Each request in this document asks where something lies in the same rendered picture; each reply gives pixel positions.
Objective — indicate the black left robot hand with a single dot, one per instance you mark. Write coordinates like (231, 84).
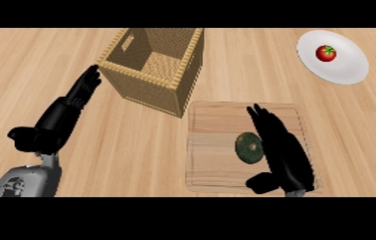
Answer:
(58, 121)

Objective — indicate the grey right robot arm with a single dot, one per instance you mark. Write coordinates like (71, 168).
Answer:
(296, 193)

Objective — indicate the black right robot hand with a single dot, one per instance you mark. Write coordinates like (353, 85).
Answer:
(284, 154)

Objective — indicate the wooden cutting board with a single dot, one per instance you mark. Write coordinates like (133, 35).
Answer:
(220, 151)

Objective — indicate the red tomato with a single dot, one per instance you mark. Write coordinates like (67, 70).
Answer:
(325, 53)

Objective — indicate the brown wicker basket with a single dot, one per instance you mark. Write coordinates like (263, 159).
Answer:
(157, 69)

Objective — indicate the white plate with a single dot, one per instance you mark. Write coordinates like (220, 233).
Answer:
(338, 59)

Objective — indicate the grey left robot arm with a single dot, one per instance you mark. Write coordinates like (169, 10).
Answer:
(33, 179)

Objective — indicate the dark green squash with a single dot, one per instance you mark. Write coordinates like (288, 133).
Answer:
(248, 148)

